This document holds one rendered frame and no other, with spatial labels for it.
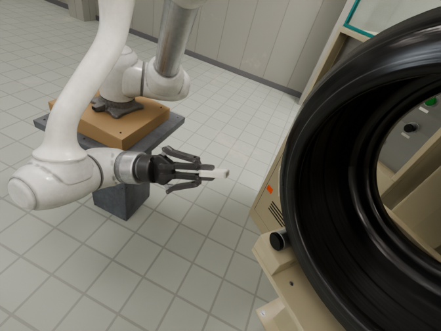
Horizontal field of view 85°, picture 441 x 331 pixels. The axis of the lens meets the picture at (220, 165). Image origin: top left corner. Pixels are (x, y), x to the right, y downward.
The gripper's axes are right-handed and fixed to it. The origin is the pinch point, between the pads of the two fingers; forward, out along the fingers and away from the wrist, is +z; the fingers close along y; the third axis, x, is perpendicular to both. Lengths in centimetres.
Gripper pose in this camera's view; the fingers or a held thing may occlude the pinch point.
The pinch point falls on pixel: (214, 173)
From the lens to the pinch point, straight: 59.5
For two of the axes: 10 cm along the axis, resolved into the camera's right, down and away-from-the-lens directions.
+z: 9.5, 0.5, -3.1
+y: 0.3, 9.7, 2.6
